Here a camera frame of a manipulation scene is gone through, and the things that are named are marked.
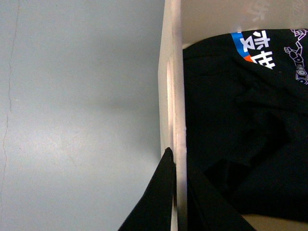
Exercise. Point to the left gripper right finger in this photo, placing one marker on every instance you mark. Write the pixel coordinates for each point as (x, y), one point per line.
(207, 209)

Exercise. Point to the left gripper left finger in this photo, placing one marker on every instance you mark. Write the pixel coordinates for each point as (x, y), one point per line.
(153, 212)

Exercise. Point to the beige plastic laundry hamper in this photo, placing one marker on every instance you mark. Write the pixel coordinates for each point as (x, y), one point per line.
(185, 23)

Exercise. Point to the black printed t-shirt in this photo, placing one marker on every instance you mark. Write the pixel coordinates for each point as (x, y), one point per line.
(246, 103)

